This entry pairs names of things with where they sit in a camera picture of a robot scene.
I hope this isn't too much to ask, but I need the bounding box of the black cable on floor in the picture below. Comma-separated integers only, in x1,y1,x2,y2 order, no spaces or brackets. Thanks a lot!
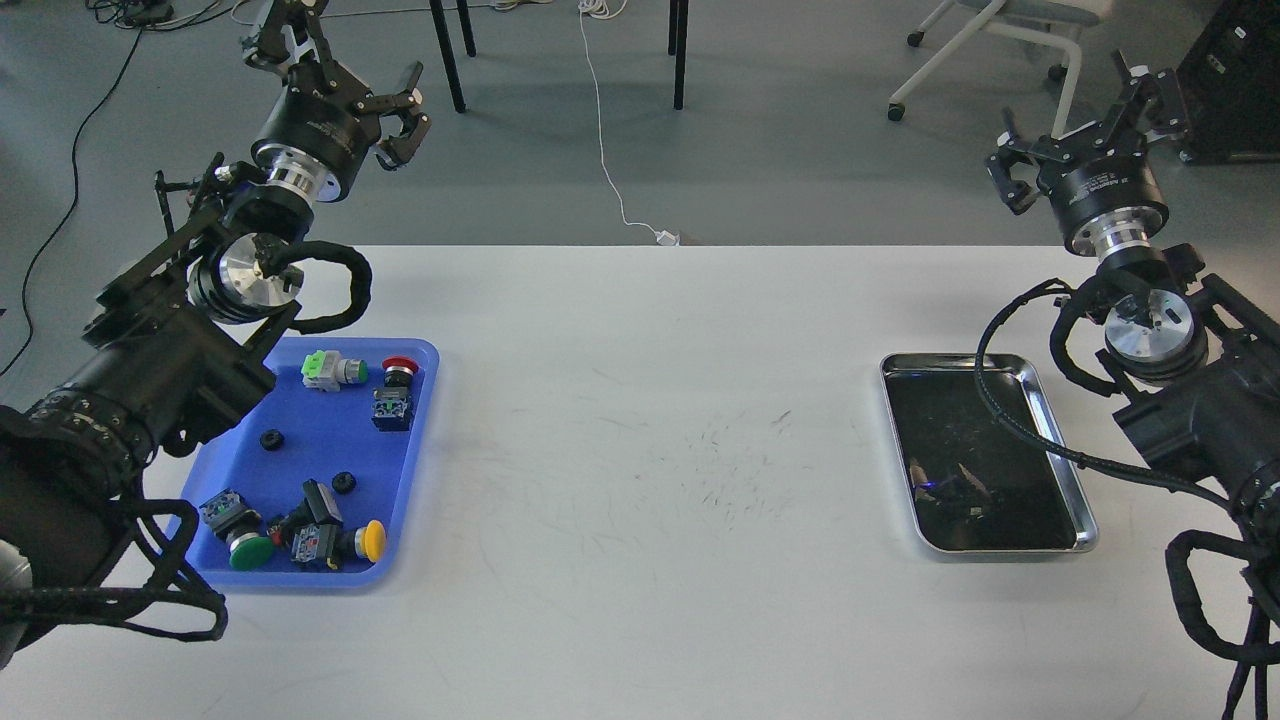
0,0,236,379

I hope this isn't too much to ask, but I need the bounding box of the large green push button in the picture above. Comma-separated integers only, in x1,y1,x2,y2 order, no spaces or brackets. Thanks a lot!
198,488,275,571

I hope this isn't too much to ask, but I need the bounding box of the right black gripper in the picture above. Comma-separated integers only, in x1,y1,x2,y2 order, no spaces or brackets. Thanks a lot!
986,50,1190,256

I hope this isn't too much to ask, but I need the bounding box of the black switch block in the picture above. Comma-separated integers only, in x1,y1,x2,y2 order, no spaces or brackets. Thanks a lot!
268,479,344,548

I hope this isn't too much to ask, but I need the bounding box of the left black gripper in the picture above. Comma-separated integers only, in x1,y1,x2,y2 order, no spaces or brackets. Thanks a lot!
241,1,431,204

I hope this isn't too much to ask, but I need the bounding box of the white cable on floor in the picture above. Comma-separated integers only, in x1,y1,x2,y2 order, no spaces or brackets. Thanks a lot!
577,0,681,247

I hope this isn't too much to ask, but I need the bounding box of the green white push button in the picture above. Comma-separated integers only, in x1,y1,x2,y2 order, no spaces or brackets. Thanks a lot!
300,350,369,392

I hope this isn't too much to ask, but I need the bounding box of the black table leg left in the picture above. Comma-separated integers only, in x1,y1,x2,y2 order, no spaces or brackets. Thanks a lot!
428,0,477,114

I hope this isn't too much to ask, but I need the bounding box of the red mushroom push button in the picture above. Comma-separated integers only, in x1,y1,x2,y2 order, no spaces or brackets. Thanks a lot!
371,355,420,432

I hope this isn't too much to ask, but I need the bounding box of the black table leg right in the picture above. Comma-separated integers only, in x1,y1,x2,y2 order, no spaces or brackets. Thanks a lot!
667,0,690,111

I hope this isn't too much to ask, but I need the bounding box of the black table leg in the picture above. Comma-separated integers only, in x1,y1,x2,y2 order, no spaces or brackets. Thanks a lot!
428,0,477,114
667,0,690,111

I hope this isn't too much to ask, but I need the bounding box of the white office chair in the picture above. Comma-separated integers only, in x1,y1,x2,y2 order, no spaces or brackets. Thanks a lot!
887,0,1116,138

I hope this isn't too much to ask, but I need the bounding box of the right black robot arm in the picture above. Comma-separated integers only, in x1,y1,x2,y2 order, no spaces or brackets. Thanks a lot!
973,53,1279,719

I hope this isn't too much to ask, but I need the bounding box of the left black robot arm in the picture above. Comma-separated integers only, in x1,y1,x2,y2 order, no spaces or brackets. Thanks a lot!
3,1,430,662

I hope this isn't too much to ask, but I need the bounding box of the blue plastic tray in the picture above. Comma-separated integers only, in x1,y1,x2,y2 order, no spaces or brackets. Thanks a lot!
182,336,440,591

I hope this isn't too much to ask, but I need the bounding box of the yellow push button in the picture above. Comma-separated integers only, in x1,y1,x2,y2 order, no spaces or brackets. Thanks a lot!
288,520,387,571

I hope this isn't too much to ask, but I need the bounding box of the silver metal tray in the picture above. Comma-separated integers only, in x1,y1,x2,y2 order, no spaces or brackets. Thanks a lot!
879,354,1098,557

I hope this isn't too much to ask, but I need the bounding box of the small black gear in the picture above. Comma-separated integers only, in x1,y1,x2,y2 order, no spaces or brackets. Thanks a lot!
330,471,358,495
259,429,285,452

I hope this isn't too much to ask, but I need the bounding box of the black equipment case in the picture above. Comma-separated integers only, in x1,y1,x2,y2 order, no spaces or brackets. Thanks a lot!
1178,1,1279,165

